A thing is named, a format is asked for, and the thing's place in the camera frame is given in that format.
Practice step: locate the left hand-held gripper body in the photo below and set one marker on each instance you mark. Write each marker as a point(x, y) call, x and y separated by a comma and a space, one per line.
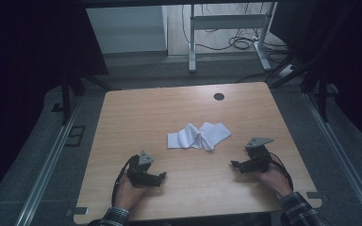
point(139, 174)

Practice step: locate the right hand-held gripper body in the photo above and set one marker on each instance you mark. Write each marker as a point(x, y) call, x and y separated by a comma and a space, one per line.
point(257, 157)

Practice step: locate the person's left hand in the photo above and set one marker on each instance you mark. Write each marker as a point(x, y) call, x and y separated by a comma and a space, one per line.
point(128, 193)

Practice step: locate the person's right hand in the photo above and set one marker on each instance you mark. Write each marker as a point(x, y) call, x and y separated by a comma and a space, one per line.
point(275, 180)

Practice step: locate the crumpled white cloth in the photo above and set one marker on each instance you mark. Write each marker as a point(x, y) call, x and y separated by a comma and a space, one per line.
point(198, 136)

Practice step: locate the black round table grommet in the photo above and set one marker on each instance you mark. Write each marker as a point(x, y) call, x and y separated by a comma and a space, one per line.
point(219, 96)

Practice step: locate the black tripod stand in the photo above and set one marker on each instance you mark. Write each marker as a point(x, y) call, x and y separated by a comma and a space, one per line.
point(322, 91)
point(66, 94)

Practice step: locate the black curtain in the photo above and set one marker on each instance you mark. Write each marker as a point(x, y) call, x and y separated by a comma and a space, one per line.
point(28, 62)
point(352, 56)

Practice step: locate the white panel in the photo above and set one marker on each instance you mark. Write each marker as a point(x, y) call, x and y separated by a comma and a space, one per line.
point(125, 29)

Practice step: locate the black rectangular floor frame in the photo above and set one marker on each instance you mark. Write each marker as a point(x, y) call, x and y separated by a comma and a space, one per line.
point(75, 136)

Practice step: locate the silver floor rail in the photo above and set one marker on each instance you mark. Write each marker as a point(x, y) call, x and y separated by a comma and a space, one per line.
point(48, 166)
point(342, 157)

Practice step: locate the white metal desk frame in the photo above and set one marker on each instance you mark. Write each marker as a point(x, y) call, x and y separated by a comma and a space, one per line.
point(226, 21)

